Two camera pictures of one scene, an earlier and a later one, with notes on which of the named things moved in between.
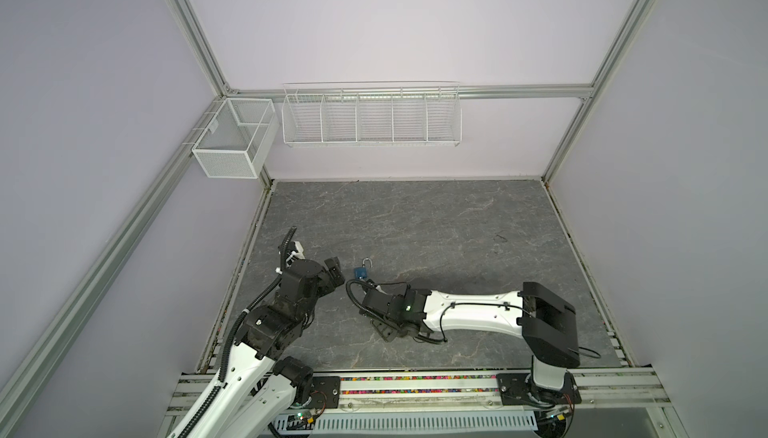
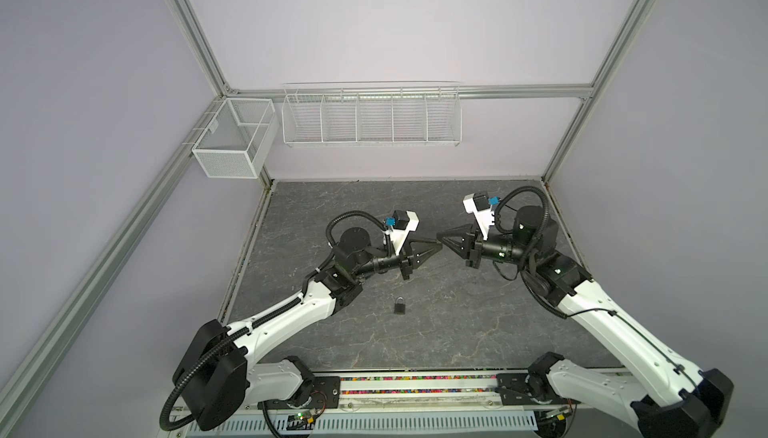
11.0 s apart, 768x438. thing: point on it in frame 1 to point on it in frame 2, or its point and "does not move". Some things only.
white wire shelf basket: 372,114 does not move
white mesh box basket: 238,138 does not move
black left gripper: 328,285 to 409,258
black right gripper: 385,335 to 468,233
